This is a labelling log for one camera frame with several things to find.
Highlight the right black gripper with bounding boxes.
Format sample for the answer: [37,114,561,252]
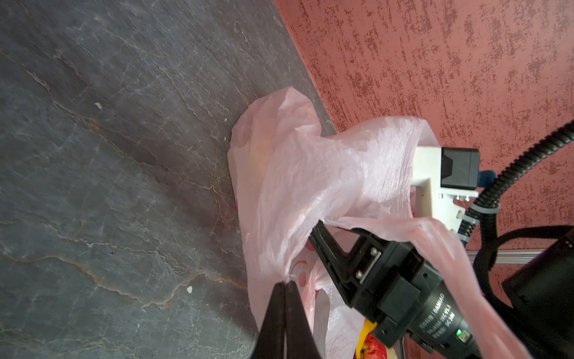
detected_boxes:
[309,221,481,358]

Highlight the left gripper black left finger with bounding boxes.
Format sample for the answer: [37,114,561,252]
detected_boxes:
[251,282,286,359]

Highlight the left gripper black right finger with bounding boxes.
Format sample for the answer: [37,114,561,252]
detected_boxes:
[286,281,321,359]

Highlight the yellow fake banana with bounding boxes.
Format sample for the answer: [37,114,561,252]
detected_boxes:
[354,320,376,359]

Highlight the pink plastic bag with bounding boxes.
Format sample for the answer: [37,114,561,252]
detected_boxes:
[228,88,529,358]

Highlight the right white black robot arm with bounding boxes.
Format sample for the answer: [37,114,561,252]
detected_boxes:
[309,223,573,358]

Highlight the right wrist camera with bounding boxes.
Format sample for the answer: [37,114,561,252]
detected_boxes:
[411,146,480,233]

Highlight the black corrugated cable conduit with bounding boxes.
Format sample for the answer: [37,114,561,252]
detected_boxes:
[457,118,574,245]

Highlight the right aluminium corner post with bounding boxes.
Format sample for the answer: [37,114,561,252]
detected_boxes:
[494,249,544,264]

